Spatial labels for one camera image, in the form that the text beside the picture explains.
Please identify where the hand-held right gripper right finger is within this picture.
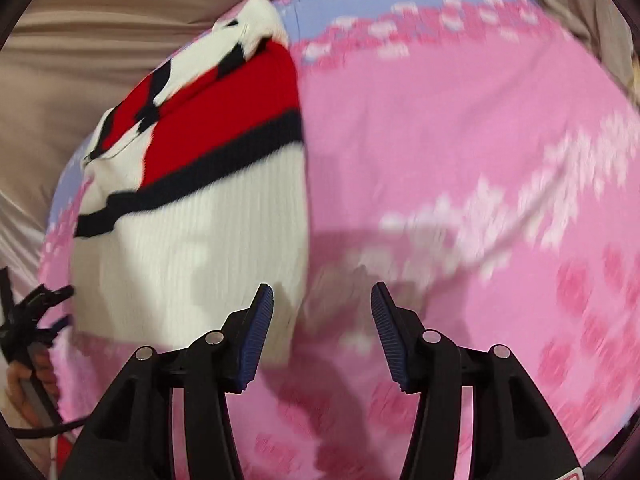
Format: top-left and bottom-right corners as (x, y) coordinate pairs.
(370, 282), (584, 480)

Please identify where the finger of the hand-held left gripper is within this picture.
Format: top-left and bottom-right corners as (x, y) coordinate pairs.
(27, 314), (75, 345)
(24, 284), (76, 312)

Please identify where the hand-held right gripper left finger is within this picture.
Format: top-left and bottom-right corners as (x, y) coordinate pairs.
(60, 283), (275, 480)

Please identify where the white red navy striped sweater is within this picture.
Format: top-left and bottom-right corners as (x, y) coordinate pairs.
(70, 0), (312, 368)

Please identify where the person's left hand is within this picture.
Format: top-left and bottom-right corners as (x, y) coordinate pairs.
(6, 347), (57, 423)

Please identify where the pink printed blanket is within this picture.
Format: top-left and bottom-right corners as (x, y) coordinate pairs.
(37, 0), (640, 480)

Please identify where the beige bed sheet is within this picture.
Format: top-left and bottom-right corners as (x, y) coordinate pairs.
(0, 0), (640, 411)

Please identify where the black cable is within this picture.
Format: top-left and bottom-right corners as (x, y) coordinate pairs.
(9, 416), (88, 442)

